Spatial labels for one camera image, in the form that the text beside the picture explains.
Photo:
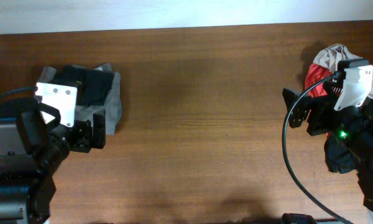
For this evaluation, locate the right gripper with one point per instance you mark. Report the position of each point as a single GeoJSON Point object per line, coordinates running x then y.
{"type": "Point", "coordinates": [319, 106]}

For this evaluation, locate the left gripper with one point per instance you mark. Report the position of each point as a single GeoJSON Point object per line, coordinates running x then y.
{"type": "Point", "coordinates": [100, 141]}

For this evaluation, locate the dark green t-shirt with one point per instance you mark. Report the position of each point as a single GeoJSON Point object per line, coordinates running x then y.
{"type": "Point", "coordinates": [96, 84]}

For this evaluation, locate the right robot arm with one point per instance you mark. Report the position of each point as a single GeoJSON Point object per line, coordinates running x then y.
{"type": "Point", "coordinates": [352, 127]}

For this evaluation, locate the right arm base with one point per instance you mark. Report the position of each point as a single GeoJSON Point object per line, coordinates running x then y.
{"type": "Point", "coordinates": [295, 218]}

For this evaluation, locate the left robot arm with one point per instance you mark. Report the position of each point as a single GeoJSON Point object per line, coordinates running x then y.
{"type": "Point", "coordinates": [33, 144]}

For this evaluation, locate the grey folded trousers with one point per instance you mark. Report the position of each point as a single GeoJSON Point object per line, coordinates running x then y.
{"type": "Point", "coordinates": [112, 105]}

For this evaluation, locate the red garment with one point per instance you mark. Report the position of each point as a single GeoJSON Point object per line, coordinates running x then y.
{"type": "Point", "coordinates": [315, 74]}

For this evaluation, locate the beige garment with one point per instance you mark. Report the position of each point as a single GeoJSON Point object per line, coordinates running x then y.
{"type": "Point", "coordinates": [329, 57]}

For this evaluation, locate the black garment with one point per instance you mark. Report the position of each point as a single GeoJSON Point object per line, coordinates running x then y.
{"type": "Point", "coordinates": [337, 157]}

